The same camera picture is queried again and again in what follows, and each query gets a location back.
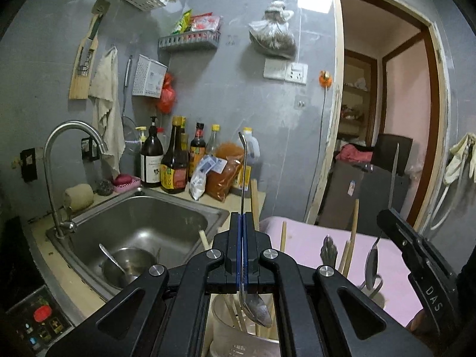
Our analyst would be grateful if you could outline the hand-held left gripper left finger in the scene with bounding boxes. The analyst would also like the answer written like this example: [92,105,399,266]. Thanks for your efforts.
[46,213,242,357]

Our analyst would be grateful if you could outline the metal spoon narrow curved handle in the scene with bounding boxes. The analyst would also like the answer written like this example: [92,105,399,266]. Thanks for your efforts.
[238,131,273,328]

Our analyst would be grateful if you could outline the hanging beige towel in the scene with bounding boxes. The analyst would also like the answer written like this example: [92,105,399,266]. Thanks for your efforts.
[88,46,126,170]

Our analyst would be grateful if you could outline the hanging clear plastic bag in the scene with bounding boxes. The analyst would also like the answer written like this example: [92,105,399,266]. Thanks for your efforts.
[248,0,297,60]

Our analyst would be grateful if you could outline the white hose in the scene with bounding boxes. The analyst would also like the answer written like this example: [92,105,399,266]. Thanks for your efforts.
[427,181,453,232]

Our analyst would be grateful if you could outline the steel faucet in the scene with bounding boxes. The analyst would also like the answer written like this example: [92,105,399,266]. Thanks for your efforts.
[43,121,109,239]

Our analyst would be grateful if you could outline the steel bowl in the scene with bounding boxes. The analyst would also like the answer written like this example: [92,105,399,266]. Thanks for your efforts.
[101,247,159,289]

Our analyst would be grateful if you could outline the metal skimmer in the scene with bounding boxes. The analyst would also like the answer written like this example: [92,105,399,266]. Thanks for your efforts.
[120,56,141,154]

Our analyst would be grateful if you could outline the wooden door frame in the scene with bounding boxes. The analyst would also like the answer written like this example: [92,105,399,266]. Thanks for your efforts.
[306,0,453,232]

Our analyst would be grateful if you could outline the black induction cooker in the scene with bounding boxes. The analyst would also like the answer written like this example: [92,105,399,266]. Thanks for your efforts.
[0,216,75,357]

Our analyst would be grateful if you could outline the red snack packet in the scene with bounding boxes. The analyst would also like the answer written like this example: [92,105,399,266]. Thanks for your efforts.
[190,13,222,33]

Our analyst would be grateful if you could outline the beige loofah sponge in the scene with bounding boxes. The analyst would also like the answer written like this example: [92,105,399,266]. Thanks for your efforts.
[63,183,95,211]

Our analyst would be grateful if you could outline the red plastic bag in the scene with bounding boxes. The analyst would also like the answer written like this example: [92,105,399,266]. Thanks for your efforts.
[156,72,176,115]

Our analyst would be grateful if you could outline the dark bottle red cap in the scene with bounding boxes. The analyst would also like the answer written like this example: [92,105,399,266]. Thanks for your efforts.
[189,122,206,181]

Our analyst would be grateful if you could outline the person's right hand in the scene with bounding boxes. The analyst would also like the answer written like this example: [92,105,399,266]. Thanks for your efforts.
[405,310,429,333]

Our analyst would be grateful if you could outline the steel kitchen sink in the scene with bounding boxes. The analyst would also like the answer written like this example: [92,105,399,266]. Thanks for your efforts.
[46,188,230,303]

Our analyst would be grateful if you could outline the white rubber gloves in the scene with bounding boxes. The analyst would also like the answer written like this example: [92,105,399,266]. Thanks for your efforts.
[442,132,476,185]

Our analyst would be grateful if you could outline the yellow green snack packet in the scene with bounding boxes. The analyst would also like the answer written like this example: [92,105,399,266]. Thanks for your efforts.
[171,9,193,35]

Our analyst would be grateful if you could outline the orange spice bag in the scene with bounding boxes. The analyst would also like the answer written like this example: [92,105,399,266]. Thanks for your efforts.
[206,141,246,203]

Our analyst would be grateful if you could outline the wooden knife rack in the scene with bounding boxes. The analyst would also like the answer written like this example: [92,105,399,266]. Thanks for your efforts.
[69,0,111,101]

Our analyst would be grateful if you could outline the pink red cloth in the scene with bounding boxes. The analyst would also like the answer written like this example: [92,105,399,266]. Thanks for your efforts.
[336,144,374,164]

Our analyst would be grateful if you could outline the white plastic utensil holder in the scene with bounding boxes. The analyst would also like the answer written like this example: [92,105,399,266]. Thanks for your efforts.
[210,293,280,357]

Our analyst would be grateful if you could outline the white wall basket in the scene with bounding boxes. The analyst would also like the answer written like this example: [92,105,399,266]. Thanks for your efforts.
[133,54,168,99]

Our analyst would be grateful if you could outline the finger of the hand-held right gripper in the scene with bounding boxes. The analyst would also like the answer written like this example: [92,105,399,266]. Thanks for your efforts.
[377,209,457,276]

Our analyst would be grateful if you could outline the metal fork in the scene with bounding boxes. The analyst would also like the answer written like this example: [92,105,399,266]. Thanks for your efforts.
[320,235,338,268]

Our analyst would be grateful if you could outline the pink soap dish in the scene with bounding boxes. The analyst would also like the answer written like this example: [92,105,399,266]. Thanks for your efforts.
[112,174,142,193]

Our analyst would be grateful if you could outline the white wall outlet panel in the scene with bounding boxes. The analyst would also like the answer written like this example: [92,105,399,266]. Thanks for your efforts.
[263,59,309,83]

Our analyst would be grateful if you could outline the pink cutting board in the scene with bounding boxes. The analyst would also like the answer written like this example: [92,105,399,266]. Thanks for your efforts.
[259,216,425,328]

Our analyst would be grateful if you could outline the clear bottle yellow cap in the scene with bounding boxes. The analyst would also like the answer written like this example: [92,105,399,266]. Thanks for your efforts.
[206,124,221,157]

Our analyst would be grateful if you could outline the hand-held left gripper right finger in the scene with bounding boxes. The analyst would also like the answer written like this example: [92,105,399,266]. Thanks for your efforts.
[242,213,434,357]

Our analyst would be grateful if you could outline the white and blue bag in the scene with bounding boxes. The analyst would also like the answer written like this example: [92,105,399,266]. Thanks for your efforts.
[189,155,228,201]

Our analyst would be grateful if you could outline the black wall socket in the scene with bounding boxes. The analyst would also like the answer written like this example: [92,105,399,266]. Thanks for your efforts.
[20,148,37,183]

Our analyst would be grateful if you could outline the black chair back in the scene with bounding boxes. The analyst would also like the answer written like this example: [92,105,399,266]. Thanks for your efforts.
[372,133,414,176]

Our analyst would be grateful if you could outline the metal ladle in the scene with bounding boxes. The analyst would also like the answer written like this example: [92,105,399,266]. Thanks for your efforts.
[98,243,129,276]

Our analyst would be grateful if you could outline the brown wooden chopstick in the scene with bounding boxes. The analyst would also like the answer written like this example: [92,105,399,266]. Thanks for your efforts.
[347,199,361,269]

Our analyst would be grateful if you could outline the grey wall shelf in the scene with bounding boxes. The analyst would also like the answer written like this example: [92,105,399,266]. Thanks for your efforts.
[158,32,221,54]

